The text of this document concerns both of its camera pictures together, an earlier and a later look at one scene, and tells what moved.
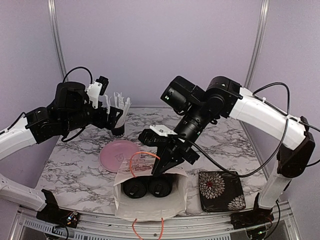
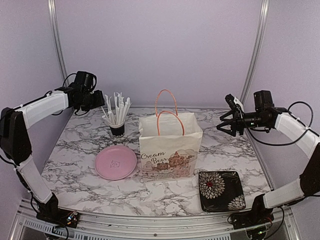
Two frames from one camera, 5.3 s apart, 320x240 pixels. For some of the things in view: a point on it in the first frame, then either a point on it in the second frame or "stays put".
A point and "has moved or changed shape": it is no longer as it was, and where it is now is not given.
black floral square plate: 220,191 stays put
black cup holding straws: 118,132 stays put
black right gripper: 186,150 -> 236,120
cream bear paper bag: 147,207 has moved or changed shape
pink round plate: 112,153 has moved or changed shape
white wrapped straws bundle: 120,104 stays put
